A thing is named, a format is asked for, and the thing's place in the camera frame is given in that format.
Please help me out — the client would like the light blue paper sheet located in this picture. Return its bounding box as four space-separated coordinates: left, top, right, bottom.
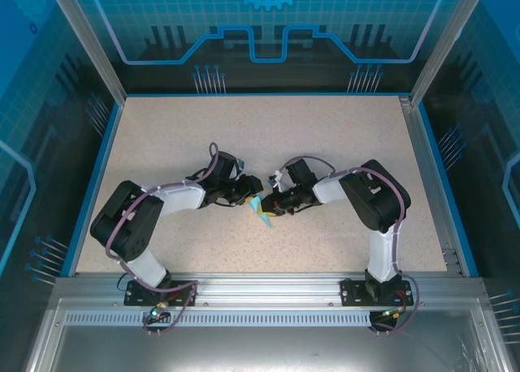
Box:
248 195 275 229

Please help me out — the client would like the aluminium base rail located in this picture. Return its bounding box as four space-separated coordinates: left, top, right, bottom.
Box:
52 271 488 308

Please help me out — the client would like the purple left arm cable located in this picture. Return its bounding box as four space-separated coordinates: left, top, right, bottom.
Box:
103 141 220 337

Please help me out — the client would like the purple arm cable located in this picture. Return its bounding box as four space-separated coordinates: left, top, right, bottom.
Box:
279 155 420 337
103 141 220 337

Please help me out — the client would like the slotted aluminium cable strip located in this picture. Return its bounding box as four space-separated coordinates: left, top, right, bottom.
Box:
63 311 375 328

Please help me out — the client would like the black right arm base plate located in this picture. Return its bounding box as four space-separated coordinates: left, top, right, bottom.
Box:
340 278 412 308

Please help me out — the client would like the aluminium side rail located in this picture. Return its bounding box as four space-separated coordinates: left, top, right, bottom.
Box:
400 95 465 276

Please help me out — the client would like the cable connector with green light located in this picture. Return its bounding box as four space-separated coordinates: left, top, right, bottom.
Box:
379 305 410 320
146 301 171 321

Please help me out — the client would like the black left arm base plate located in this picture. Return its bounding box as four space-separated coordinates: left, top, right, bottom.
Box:
123 279 199 308

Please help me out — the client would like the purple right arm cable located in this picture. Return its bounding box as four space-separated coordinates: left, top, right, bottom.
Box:
279 155 420 337

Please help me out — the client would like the aluminium frame post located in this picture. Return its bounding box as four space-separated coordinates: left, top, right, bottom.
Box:
409 0 491 107
44 0 128 104

